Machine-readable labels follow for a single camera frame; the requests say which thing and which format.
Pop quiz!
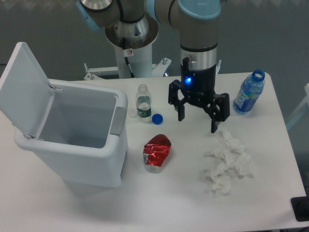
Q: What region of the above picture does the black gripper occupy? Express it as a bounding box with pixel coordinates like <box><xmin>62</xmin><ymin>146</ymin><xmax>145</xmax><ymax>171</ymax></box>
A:
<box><xmin>168</xmin><ymin>57</ymin><xmax>230</xmax><ymax>133</ymax></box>

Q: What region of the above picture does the crushed red can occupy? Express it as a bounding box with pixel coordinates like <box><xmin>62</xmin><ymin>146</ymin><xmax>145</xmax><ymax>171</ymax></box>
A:
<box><xmin>143</xmin><ymin>134</ymin><xmax>171</xmax><ymax>174</ymax></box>

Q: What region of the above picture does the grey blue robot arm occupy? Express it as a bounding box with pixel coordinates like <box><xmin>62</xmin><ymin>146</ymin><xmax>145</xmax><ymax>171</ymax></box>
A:
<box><xmin>76</xmin><ymin>0</ymin><xmax>230</xmax><ymax>132</ymax></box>

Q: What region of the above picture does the blue bottle cap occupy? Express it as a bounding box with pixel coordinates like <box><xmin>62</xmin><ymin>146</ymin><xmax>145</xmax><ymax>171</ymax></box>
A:
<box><xmin>152</xmin><ymin>114</ymin><xmax>163</xmax><ymax>125</ymax></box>

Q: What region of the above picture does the clear plastic bottle green label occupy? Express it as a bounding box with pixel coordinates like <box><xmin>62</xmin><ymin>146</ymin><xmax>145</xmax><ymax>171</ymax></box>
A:
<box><xmin>135</xmin><ymin>84</ymin><xmax>152</xmax><ymax>123</ymax></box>

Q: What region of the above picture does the blue plastic bottle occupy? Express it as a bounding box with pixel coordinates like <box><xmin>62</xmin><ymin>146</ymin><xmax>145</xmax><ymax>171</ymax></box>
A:
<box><xmin>233</xmin><ymin>69</ymin><xmax>265</xmax><ymax>114</ymax></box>

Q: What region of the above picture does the crumpled white tissue pile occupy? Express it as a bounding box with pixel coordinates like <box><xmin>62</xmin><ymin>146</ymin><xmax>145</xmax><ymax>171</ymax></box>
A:
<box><xmin>205</xmin><ymin>126</ymin><xmax>253</xmax><ymax>197</ymax></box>

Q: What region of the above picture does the white trash bin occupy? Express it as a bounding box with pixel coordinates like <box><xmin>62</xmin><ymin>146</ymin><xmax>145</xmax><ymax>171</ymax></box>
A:
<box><xmin>14</xmin><ymin>80</ymin><xmax>128</xmax><ymax>188</ymax></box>

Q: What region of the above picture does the black device at edge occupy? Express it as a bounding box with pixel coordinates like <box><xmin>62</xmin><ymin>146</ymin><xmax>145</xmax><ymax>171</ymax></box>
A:
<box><xmin>291</xmin><ymin>196</ymin><xmax>309</xmax><ymax>222</ymax></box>

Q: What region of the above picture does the white trash bin lid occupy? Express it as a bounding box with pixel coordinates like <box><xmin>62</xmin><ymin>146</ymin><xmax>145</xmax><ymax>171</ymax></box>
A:
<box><xmin>0</xmin><ymin>42</ymin><xmax>55</xmax><ymax>139</ymax></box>

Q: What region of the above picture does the black cable on pedestal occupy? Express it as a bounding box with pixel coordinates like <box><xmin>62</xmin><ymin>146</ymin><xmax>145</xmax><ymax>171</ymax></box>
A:
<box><xmin>121</xmin><ymin>37</ymin><xmax>136</xmax><ymax>79</ymax></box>

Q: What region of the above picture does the white chair frame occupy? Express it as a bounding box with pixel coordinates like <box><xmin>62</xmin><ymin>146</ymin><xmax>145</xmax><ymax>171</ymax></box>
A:
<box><xmin>285</xmin><ymin>83</ymin><xmax>309</xmax><ymax>131</ymax></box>

